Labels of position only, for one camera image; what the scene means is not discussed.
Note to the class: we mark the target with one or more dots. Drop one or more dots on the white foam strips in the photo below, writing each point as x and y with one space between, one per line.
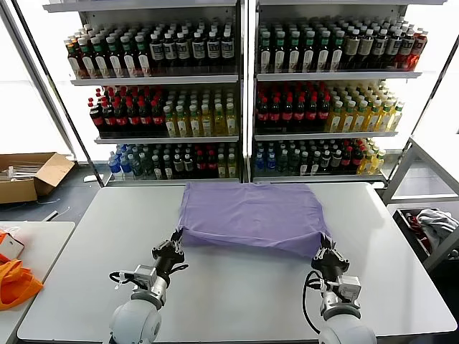
21 174

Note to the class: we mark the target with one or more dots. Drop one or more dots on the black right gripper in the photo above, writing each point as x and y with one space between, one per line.
331 265

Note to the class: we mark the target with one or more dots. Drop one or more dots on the green tinted water bottle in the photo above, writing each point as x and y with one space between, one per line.
294 163
283 163
137 166

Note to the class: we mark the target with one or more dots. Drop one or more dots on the purple t-shirt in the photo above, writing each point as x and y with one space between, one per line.
251 215

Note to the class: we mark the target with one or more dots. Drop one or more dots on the dark drink bottle white cap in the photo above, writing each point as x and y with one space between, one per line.
227 49
393 48
178 165
336 160
212 50
198 50
325 161
380 48
406 49
156 52
189 165
169 51
183 51

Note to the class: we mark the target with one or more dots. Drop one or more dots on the cola bottle red cap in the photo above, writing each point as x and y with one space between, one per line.
262 115
120 119
212 165
287 115
145 119
274 115
157 119
312 114
323 113
108 120
97 120
201 165
299 114
356 157
133 119
346 159

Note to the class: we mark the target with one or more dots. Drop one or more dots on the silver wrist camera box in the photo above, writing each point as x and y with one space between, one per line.
145 276
349 286

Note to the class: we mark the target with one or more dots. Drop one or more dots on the open cardboard box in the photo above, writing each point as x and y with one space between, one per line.
54 172

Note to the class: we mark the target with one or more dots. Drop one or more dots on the red garment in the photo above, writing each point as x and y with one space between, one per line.
414 224

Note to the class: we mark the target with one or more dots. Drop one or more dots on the dark metal window post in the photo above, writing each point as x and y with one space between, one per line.
59 93
434 89

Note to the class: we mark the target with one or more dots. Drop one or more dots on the grey metal frame table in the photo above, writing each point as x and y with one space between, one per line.
398 172

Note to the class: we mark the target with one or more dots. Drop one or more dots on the red drink bottle white cap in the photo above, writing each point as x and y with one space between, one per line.
417 50

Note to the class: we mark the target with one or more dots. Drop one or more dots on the small white orange box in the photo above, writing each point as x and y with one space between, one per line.
10 247

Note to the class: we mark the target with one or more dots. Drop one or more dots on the orange fabric bag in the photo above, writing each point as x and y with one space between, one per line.
14 286

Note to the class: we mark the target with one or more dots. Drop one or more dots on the short grey strip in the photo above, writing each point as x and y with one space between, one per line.
52 215

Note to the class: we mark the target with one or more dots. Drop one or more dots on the dark bottle white label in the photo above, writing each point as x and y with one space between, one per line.
304 165
156 168
315 165
167 168

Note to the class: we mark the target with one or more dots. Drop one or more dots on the grey white garment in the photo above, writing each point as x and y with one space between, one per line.
434 222

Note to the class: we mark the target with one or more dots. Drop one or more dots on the black storage bin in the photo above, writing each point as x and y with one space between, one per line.
409 233

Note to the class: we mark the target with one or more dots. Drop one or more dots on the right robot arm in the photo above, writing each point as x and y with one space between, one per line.
344 329

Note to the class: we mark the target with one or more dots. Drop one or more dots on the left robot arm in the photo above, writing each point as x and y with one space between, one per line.
136 319

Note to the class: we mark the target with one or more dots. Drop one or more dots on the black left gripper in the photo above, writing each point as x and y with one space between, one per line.
168 256

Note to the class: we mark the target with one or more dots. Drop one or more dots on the dark bottle grey label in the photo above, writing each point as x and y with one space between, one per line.
365 48
351 48

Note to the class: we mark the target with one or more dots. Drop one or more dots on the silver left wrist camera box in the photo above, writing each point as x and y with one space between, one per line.
145 276

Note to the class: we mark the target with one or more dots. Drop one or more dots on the red tea bottle white label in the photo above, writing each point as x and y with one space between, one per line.
73 62

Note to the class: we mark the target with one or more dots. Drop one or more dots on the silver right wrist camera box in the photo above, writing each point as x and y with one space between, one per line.
349 286

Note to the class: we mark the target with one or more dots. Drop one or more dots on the dark tea bottle green cap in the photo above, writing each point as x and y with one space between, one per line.
265 53
100 60
308 53
87 61
115 59
336 53
280 53
143 58
129 59
294 53
323 53

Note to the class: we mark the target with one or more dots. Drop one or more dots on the grey metal drink shelf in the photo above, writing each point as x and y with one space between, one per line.
154 79
337 76

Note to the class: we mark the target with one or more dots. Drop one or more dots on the blue water bottle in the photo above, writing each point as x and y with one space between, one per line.
126 166
271 163
114 166
259 163

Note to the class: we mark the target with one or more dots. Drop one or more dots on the small white flat object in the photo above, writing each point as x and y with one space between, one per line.
92 178

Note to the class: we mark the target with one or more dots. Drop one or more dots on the pale yellow drink bottle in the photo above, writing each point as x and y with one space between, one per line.
232 167
222 167

